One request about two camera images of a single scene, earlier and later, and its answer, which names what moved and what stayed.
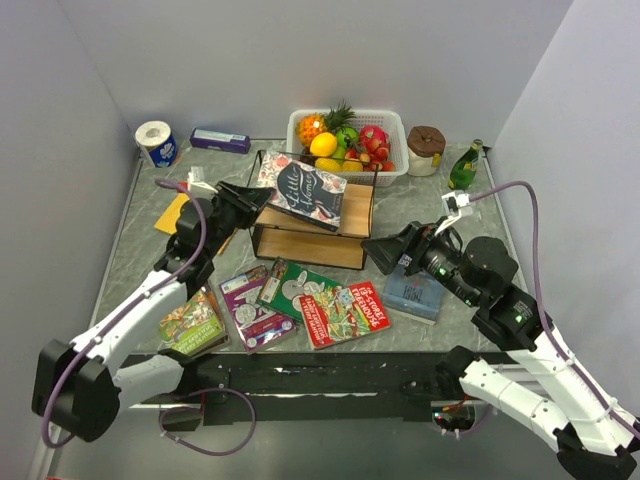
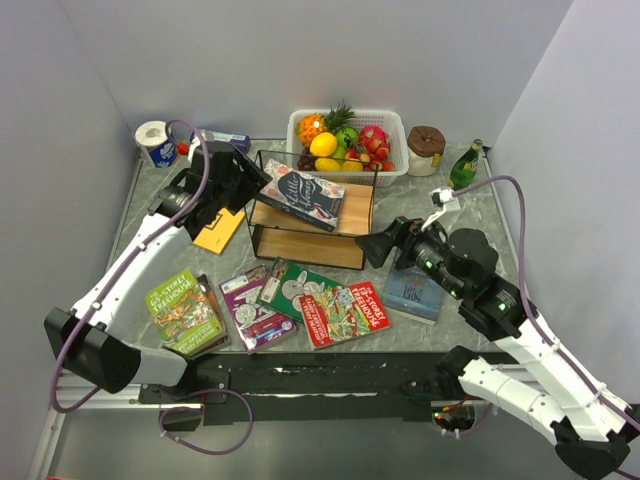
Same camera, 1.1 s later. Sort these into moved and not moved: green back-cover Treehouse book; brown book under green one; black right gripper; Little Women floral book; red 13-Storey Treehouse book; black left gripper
Moved: black left gripper; Little Women floral book
Not moved: brown book under green one; black right gripper; green back-cover Treehouse book; red 13-Storey Treehouse book
